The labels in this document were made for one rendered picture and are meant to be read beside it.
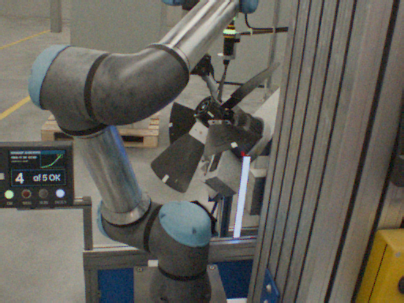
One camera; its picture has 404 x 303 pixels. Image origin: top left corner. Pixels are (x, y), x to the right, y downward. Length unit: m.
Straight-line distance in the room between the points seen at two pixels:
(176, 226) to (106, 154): 0.23
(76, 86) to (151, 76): 0.12
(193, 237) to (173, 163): 0.95
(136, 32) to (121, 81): 8.23
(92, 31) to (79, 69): 8.40
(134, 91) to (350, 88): 0.31
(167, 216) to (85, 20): 8.27
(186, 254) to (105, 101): 0.43
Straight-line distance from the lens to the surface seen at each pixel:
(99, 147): 0.82
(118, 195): 0.93
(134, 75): 0.68
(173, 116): 2.15
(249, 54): 7.22
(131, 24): 8.90
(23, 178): 1.39
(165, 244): 0.98
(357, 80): 0.54
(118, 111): 0.68
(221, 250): 1.64
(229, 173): 1.82
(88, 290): 1.67
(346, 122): 0.55
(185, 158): 1.87
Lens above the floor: 1.77
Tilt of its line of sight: 23 degrees down
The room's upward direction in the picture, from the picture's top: 5 degrees clockwise
